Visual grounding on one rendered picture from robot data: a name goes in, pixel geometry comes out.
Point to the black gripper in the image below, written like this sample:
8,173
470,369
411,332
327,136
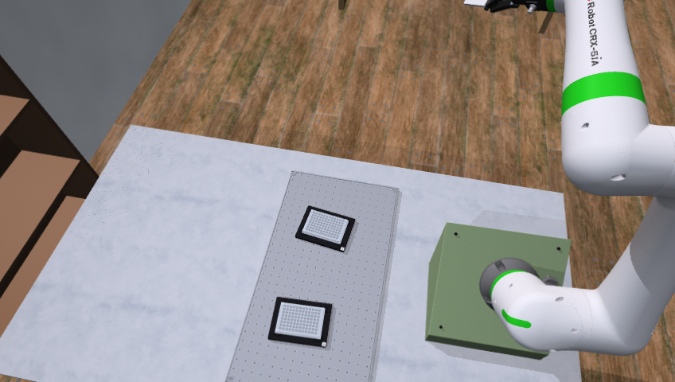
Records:
495,4

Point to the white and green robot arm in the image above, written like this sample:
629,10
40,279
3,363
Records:
609,148

